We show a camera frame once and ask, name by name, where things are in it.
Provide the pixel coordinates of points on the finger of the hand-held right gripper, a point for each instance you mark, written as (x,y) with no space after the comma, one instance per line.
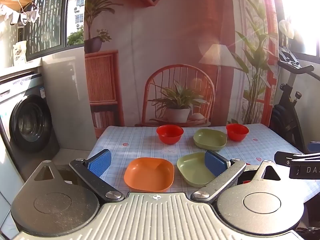
(282,158)

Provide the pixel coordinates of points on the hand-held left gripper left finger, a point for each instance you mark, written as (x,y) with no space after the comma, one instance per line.
(100,163)

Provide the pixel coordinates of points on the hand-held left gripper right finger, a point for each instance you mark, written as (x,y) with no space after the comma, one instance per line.
(215,163)

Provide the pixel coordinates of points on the green plate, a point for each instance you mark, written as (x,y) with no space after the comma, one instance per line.
(210,138)
(192,167)

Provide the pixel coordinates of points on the red bowl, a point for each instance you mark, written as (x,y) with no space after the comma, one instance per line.
(237,133)
(170,135)

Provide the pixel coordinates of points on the orange plate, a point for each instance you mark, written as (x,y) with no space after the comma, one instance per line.
(150,175)

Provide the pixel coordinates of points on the plaid blue tablecloth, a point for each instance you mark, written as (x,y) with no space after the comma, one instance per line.
(140,142)

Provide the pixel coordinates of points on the black exercise bike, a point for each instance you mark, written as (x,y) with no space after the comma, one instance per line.
(287,105)

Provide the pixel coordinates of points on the white partition board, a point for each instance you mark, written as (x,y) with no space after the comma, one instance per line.
(67,92)

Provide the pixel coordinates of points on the grey washing machine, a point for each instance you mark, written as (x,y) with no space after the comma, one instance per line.
(27,122)

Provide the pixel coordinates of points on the printed room backdrop cloth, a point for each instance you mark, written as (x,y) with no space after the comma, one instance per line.
(175,42)

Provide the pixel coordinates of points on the white hanging cloth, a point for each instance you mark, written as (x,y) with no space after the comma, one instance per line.
(287,28)

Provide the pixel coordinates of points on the white detergent bag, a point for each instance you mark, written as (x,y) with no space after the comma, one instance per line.
(20,52)

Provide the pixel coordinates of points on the hanging white laundry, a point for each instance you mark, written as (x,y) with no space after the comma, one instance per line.
(23,16)

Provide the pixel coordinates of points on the dark window frame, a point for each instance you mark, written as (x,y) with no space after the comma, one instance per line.
(47,17)

